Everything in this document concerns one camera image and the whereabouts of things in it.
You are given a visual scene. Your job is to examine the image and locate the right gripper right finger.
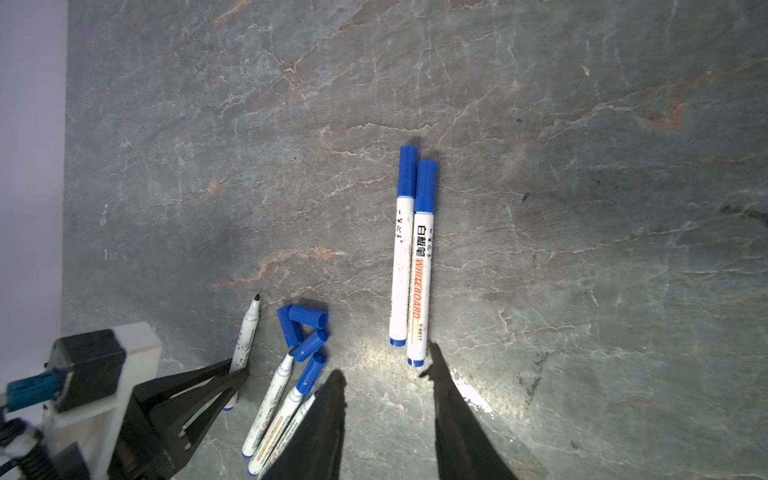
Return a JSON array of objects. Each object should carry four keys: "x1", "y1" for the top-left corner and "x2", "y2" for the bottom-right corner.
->
[{"x1": 420, "y1": 341, "x2": 517, "y2": 480}]

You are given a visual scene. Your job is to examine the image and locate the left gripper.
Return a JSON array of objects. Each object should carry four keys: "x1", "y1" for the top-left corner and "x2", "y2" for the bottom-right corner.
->
[{"x1": 107, "y1": 360, "x2": 248, "y2": 479}]

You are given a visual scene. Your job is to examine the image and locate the blue pen cap four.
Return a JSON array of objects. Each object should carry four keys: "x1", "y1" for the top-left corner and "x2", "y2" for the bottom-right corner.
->
[{"x1": 288, "y1": 305, "x2": 328, "y2": 330}]

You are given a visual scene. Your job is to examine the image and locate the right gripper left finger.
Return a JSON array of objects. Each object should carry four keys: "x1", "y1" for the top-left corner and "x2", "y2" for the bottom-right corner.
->
[{"x1": 263, "y1": 369, "x2": 347, "y2": 480}]

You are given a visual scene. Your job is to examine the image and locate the blue pen cap three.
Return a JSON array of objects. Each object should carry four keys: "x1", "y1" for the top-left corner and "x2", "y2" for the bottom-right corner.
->
[{"x1": 277, "y1": 305, "x2": 304, "y2": 350}]

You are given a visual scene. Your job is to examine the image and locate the whiteboard marker pen two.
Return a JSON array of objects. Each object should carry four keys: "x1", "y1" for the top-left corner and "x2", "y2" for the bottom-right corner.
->
[{"x1": 406, "y1": 160, "x2": 438, "y2": 367}]

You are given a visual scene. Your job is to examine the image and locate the whiteboard marker pen one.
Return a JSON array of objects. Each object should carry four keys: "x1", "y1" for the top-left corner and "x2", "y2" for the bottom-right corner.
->
[{"x1": 389, "y1": 146, "x2": 418, "y2": 347}]

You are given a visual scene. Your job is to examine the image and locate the whiteboard marker pen three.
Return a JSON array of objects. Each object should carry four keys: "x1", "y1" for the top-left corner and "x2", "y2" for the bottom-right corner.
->
[{"x1": 230, "y1": 294, "x2": 260, "y2": 373}]

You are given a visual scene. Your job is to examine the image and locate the blue pen cap five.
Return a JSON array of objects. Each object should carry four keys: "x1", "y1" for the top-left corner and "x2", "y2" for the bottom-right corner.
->
[{"x1": 292, "y1": 329, "x2": 328, "y2": 363}]

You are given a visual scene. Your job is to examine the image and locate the whiteboard marker pen five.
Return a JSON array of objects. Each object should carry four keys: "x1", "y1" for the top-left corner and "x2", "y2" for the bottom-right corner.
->
[{"x1": 247, "y1": 353, "x2": 326, "y2": 477}]

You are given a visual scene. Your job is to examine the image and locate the whiteboard marker pen four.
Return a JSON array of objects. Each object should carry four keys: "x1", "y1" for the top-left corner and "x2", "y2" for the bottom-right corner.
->
[{"x1": 241, "y1": 351, "x2": 294, "y2": 458}]

